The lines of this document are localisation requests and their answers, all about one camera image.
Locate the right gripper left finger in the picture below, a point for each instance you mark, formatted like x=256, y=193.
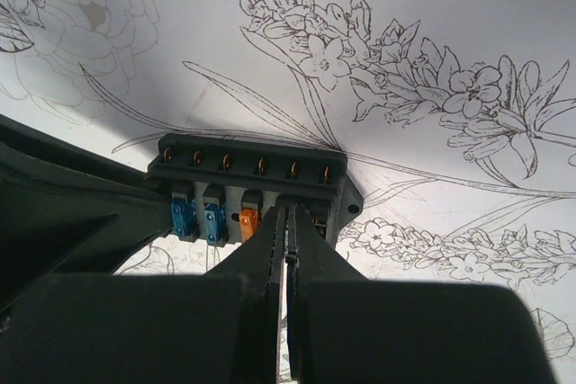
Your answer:
x=258, y=266

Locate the floral printed table mat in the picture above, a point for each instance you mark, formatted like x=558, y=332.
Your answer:
x=457, y=116

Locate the black fuse box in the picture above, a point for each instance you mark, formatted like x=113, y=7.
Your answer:
x=239, y=174

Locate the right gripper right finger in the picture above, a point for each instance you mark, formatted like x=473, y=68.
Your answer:
x=328, y=334

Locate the orange blade fuse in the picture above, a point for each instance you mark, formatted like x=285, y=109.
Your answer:
x=249, y=221

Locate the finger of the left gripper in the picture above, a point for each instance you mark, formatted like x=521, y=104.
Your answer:
x=79, y=224
x=44, y=158

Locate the blue blade fuse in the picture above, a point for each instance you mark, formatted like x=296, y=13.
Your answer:
x=215, y=224
x=183, y=216

